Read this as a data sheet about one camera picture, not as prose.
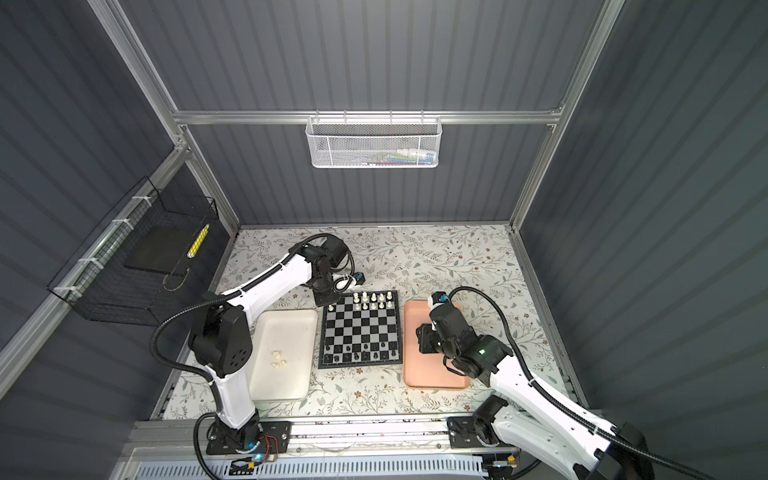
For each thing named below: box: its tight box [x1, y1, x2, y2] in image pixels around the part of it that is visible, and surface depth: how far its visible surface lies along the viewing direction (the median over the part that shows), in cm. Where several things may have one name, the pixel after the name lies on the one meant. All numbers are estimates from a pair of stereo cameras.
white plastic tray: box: [250, 310, 318, 402], surface depth 86 cm
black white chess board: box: [318, 290, 403, 369], surface depth 91 cm
